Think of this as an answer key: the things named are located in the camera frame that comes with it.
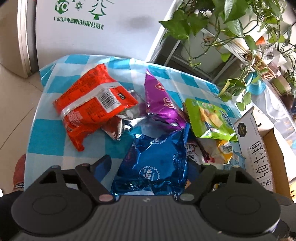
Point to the white freezer with green print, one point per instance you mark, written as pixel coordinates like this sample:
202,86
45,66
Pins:
49,30

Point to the blue foil snack bag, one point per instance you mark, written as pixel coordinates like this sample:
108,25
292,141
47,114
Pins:
154,166

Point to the green pothos plant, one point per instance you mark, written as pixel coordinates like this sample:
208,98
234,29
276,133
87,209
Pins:
255,26

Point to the white metal plant stand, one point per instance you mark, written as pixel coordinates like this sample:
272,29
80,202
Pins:
205,56

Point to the white red snack packet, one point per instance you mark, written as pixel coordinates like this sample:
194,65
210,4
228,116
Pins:
206,150

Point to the red snack bag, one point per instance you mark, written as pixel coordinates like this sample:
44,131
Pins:
90,102

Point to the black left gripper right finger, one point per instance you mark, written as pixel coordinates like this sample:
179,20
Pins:
200,186

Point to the green cracker snack bag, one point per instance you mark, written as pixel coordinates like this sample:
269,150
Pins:
209,121

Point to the cardboard milk carton box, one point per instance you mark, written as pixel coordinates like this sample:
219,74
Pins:
266,152

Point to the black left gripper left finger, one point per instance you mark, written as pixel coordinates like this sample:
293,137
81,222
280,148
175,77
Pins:
91,176

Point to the purple snack bag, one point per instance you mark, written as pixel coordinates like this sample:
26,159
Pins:
160,106

